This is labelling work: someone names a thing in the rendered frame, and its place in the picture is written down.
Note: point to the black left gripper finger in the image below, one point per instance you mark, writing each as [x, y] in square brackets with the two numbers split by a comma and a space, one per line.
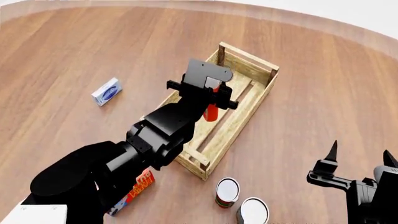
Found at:
[224, 94]

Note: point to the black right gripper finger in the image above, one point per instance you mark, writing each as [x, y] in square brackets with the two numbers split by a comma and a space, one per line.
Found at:
[390, 161]
[330, 161]

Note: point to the red ketchup bottle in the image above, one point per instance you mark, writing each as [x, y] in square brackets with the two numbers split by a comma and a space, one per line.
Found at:
[211, 114]

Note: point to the wooden slatted tray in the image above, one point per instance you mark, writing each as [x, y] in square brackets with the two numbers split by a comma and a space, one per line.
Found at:
[231, 116]

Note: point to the blue and white box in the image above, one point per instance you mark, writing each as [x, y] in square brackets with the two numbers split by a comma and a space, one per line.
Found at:
[107, 91]

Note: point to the grey can with white lid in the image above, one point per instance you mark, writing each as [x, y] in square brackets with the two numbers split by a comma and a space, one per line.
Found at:
[253, 211]

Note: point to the red and green labelled can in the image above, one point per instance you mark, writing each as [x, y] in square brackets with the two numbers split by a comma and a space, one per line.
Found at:
[227, 190]

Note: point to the orange and red carton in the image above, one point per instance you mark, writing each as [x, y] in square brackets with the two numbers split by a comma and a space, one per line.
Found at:
[141, 189]

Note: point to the white robot torso block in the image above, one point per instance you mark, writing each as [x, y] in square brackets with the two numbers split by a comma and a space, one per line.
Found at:
[37, 214]

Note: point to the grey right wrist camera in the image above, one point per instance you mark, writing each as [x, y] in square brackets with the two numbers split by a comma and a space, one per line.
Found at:
[385, 173]

